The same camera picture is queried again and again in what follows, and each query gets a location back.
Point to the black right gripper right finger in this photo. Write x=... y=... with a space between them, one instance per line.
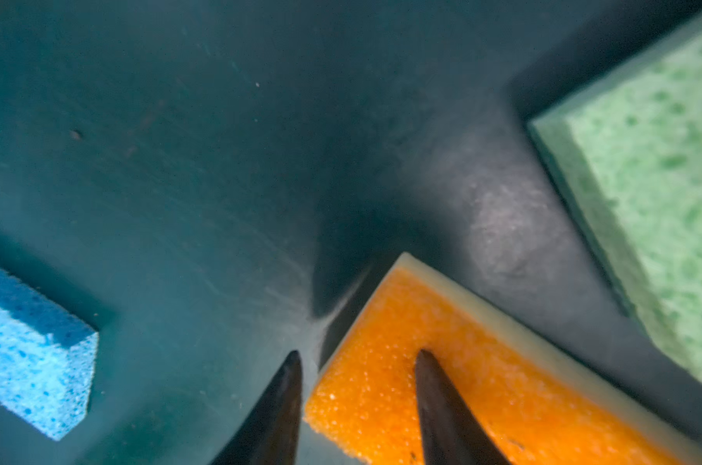
x=450 y=432

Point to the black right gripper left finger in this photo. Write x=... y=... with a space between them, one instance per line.
x=269 y=435

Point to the orange sponge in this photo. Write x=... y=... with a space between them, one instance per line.
x=537 y=404

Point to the green sponge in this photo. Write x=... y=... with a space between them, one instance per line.
x=626 y=154

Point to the blue sponge centre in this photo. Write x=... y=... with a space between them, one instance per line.
x=47 y=359

